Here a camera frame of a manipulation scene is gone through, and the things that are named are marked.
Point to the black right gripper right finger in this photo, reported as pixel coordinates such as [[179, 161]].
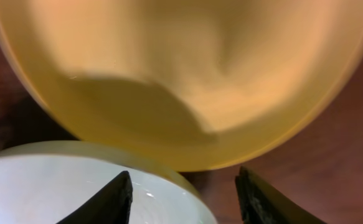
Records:
[[261, 203]]

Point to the yellow plate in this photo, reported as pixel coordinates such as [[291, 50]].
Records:
[[194, 85]]

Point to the light blue plate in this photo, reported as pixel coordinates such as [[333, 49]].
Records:
[[43, 182]]

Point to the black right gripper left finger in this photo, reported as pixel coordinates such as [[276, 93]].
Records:
[[110, 205]]

